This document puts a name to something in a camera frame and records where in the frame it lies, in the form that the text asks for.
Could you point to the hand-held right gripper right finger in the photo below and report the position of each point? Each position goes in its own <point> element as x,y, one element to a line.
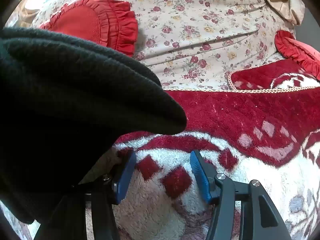
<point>200,177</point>

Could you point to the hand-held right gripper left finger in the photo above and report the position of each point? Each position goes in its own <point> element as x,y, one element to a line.
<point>125,177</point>

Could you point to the black pants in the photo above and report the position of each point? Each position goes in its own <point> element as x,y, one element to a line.
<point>75,105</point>

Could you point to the red and white plush blanket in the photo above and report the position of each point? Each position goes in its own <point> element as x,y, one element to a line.
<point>225,110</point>

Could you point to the floral sofa cover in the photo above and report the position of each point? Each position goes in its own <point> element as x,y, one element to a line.
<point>187,17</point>

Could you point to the red heart-shaped ruffled pillow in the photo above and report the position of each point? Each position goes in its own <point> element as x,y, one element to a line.
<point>82,20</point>

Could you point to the beige cloth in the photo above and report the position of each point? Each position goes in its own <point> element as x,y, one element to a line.
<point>27,7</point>
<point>280,2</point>

